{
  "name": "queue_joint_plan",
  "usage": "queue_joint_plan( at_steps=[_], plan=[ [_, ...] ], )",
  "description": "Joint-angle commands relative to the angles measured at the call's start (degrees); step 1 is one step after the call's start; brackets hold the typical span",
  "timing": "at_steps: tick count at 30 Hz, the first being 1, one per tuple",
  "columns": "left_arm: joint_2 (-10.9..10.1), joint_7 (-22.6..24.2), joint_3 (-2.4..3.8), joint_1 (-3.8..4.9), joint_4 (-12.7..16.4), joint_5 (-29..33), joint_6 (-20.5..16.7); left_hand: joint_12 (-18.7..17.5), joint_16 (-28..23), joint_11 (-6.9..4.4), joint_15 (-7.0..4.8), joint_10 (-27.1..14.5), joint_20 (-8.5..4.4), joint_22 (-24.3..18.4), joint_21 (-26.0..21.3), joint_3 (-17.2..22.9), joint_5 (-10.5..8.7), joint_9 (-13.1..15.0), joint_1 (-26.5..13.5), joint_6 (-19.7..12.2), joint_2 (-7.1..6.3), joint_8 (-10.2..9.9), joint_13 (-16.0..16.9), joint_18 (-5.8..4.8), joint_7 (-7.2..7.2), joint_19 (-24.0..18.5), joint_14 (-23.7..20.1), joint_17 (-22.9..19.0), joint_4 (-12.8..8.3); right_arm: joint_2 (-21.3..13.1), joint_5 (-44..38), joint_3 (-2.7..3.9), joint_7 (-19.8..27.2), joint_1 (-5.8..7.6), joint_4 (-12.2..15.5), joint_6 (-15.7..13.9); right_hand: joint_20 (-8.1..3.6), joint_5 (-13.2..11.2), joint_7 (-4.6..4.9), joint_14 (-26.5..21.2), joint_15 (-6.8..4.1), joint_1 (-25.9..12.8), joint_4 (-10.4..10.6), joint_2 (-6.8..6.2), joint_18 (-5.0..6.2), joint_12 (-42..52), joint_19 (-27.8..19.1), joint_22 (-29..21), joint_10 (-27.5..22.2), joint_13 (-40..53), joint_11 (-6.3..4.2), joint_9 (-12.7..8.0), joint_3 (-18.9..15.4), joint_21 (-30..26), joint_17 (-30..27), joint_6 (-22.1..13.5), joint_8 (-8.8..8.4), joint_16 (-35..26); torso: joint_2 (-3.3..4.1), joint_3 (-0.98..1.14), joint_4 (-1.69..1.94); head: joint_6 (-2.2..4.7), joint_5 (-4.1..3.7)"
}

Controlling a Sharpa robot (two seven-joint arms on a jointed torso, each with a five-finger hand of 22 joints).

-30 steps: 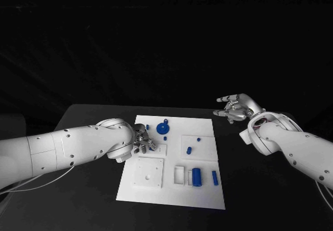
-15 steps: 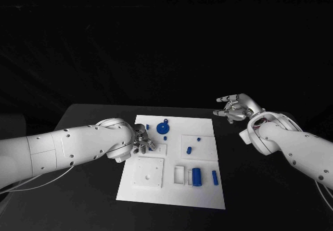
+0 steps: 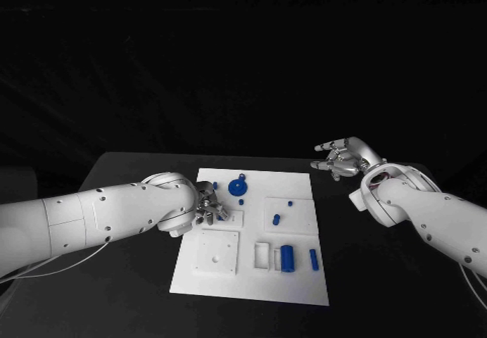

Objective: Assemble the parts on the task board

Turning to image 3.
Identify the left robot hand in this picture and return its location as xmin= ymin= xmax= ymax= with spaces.
xmin=193 ymin=180 xmax=231 ymax=226

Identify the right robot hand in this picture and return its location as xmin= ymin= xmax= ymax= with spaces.
xmin=310 ymin=136 xmax=386 ymax=182

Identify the white task board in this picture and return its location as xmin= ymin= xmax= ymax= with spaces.
xmin=169 ymin=168 xmax=332 ymax=306

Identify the blue gear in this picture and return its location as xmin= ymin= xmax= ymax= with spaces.
xmin=228 ymin=173 xmax=249 ymax=198

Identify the thick blue cylinder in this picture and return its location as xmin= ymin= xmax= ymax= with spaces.
xmin=280 ymin=244 xmax=297 ymax=274

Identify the white cable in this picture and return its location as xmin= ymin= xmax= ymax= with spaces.
xmin=458 ymin=262 xmax=487 ymax=311
xmin=0 ymin=240 xmax=111 ymax=281
xmin=471 ymin=269 xmax=487 ymax=292
xmin=0 ymin=254 xmax=62 ymax=284

